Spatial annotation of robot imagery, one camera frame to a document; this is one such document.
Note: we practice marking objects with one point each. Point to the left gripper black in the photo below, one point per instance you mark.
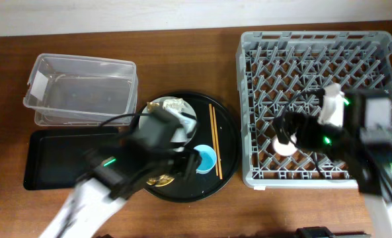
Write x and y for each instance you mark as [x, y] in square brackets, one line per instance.
[187, 162]

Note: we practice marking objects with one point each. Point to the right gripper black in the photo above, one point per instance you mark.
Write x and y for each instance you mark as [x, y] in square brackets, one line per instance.
[305, 121]

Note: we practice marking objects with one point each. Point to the light blue plastic cup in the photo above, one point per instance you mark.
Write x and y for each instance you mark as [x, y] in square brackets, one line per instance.
[209, 159]

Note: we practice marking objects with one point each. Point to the pink plastic cup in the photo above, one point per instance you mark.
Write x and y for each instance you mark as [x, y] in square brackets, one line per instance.
[284, 150]

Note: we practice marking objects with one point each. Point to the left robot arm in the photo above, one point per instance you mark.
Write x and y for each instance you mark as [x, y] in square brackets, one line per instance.
[122, 166]

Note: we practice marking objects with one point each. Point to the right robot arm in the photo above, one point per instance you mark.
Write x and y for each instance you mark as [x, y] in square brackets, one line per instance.
[355, 127]

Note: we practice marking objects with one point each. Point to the grey dishwasher rack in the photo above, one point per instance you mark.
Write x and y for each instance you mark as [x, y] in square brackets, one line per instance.
[277, 70]

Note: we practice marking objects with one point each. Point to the yellow bowl with food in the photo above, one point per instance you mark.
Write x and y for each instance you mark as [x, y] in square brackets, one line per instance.
[160, 181]

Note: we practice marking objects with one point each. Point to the wooden chopstick right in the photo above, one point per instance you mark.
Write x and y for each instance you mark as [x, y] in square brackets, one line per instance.
[220, 173]

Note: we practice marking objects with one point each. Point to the white round plate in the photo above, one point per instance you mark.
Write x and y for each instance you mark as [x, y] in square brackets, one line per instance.
[187, 118]

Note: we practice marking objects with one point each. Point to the round black tray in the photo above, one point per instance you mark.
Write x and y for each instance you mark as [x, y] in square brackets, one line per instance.
[229, 141]

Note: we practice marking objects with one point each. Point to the crumpled white napkin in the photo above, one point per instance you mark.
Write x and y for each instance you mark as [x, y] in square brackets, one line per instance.
[174, 104]

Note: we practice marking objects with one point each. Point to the gold foil wrapper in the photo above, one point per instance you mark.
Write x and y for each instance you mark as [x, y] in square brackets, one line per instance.
[152, 105]

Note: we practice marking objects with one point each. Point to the black rectangular tray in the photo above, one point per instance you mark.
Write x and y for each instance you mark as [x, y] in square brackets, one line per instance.
[55, 157]

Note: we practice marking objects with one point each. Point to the clear plastic bin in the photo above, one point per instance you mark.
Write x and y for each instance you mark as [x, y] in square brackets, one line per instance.
[82, 88]

